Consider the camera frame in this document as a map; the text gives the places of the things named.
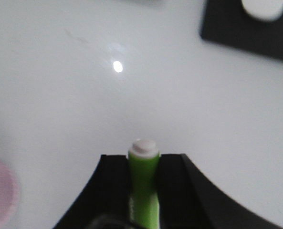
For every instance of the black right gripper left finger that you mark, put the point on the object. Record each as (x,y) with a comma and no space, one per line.
(105,194)

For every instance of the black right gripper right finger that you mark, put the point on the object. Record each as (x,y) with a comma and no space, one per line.
(189,200)

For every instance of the green highlighter pen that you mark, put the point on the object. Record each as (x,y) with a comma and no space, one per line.
(143,158)

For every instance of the pink mesh pen holder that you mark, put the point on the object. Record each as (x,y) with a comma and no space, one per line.
(9,194)

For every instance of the black mouse pad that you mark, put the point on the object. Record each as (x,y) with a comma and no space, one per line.
(225,22)

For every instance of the white computer mouse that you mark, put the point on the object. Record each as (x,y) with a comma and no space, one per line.
(263,10)

